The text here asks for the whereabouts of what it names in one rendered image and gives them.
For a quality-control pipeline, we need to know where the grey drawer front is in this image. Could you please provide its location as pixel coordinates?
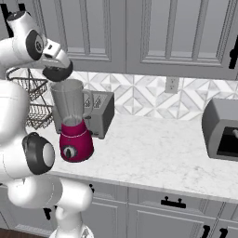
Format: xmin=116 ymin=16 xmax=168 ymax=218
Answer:
xmin=88 ymin=180 xmax=128 ymax=203
xmin=220 ymin=202 xmax=238 ymax=222
xmin=126 ymin=186 xmax=227 ymax=217

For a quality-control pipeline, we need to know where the black blender lid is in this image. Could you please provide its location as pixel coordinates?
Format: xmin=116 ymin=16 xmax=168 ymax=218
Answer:
xmin=42 ymin=60 xmax=74 ymax=83

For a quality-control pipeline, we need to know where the grey cupboard door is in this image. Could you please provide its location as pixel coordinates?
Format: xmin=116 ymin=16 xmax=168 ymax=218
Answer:
xmin=81 ymin=197 xmax=128 ymax=238
xmin=126 ymin=203 xmax=219 ymax=238
xmin=0 ymin=185 xmax=60 ymax=237
xmin=34 ymin=0 xmax=127 ymax=74
xmin=125 ymin=0 xmax=238 ymax=81
xmin=0 ymin=0 xmax=20 ymax=41
xmin=213 ymin=218 xmax=238 ymax=238

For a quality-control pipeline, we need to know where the grey lower cupboard door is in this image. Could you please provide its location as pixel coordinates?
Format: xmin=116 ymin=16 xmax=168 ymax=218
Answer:
xmin=81 ymin=197 xmax=128 ymax=238
xmin=126 ymin=203 xmax=219 ymax=238
xmin=0 ymin=185 xmax=60 ymax=237
xmin=213 ymin=218 xmax=238 ymax=238

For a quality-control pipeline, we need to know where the white wall socket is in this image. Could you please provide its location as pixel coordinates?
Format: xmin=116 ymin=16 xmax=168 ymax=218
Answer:
xmin=165 ymin=76 xmax=180 ymax=95

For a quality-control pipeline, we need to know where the grey upper cupboard door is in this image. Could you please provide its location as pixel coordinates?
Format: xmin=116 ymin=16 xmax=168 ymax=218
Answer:
xmin=34 ymin=0 xmax=127 ymax=74
xmin=0 ymin=0 xmax=20 ymax=41
xmin=125 ymin=0 xmax=238 ymax=81

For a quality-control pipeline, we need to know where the grey toaster oven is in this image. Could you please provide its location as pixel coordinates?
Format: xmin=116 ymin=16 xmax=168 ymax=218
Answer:
xmin=201 ymin=98 xmax=238 ymax=163

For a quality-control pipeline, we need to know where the dark wire basket stand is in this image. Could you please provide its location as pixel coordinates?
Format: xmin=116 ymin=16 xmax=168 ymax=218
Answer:
xmin=6 ymin=66 xmax=56 ymax=131

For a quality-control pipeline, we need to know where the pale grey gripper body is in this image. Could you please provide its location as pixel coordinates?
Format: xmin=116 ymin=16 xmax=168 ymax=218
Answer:
xmin=42 ymin=49 xmax=73 ymax=71

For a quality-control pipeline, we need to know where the blender with red base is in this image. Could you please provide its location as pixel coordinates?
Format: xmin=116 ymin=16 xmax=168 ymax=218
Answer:
xmin=49 ymin=78 xmax=95 ymax=164

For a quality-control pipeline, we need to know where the silver toaster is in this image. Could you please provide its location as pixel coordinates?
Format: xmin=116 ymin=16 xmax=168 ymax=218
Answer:
xmin=52 ymin=90 xmax=115 ymax=140

